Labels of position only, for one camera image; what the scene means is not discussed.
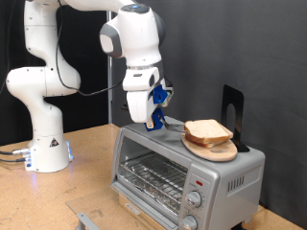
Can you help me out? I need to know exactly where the white bread slice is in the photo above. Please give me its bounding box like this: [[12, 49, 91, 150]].
[[183, 119, 231, 145]]

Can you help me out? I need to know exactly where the dark grey backdrop curtain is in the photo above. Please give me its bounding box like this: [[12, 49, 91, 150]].
[[111, 0, 307, 230]]

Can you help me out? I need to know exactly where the glass oven door with handle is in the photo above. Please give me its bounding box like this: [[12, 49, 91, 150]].
[[65, 182, 180, 230]]

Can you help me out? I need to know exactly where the black metal bookend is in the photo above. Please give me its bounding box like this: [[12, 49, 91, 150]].
[[221, 84, 251, 153]]

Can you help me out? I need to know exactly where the silver toaster oven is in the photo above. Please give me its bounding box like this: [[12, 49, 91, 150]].
[[109, 115, 267, 230]]

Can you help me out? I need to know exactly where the silver oven knob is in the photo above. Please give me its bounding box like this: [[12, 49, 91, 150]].
[[180, 214, 199, 230], [185, 190, 203, 209]]

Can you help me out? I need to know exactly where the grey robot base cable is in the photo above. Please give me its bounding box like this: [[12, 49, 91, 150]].
[[0, 147, 32, 156], [0, 156, 32, 164]]

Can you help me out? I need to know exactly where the metal pole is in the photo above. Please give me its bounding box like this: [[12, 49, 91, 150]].
[[106, 11, 114, 125]]

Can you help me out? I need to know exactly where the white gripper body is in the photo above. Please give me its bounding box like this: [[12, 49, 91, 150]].
[[123, 66, 166, 124]]

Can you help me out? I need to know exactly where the wire oven rack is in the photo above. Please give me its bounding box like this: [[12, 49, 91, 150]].
[[119, 152, 189, 215]]

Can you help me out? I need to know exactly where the wooden block under oven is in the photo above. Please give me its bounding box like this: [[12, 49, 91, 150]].
[[118, 193, 161, 230]]

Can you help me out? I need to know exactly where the black spatula with blue block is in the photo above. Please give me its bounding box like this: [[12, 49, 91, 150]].
[[120, 103, 187, 133]]

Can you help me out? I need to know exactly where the round wooden cutting board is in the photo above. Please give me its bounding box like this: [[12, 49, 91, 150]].
[[180, 130, 239, 162]]

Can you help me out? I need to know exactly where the black camera cable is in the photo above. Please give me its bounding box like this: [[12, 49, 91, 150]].
[[56, 0, 126, 97]]

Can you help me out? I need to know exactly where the black backdrop cloth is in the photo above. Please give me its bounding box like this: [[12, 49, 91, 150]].
[[0, 0, 113, 147]]

